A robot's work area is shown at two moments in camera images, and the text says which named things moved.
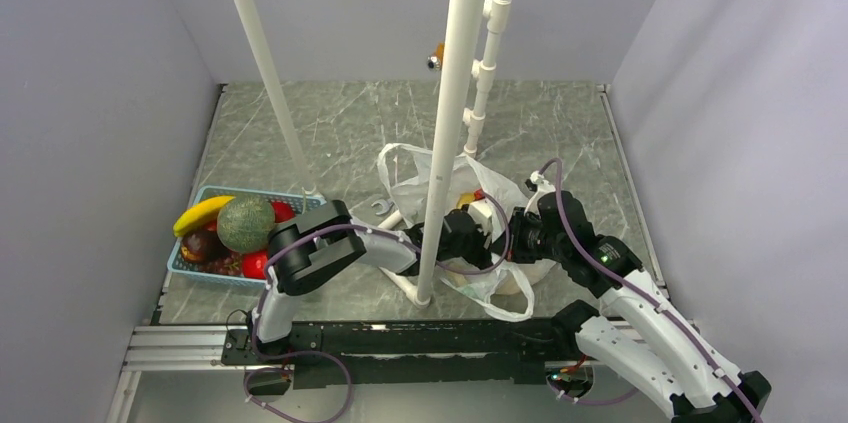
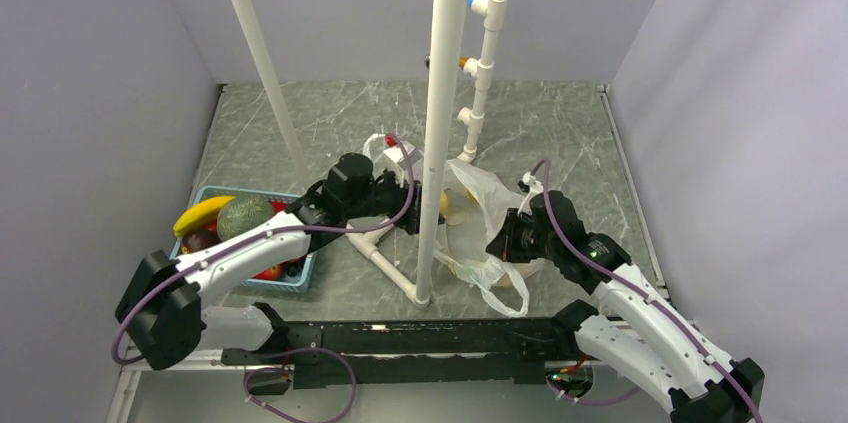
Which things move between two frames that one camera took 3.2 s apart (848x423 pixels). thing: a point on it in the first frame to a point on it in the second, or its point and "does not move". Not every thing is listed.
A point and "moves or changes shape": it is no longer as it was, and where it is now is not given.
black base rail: x=402 y=353 does not move
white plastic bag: x=506 y=289 moves or changes shape
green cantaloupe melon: x=245 y=224 does not move
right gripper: x=519 y=220 does not move
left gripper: x=481 y=257 to x=410 y=220
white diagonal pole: x=258 y=45 does not move
